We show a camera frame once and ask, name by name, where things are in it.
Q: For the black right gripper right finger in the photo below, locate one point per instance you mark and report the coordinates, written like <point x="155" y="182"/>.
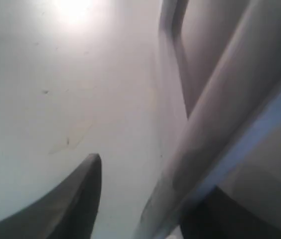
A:
<point x="250" y="213"/>

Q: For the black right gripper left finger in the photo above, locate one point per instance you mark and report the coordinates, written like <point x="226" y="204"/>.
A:
<point x="68" y="211"/>

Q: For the white microwave door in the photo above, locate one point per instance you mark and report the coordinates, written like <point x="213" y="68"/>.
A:
<point x="219" y="84"/>

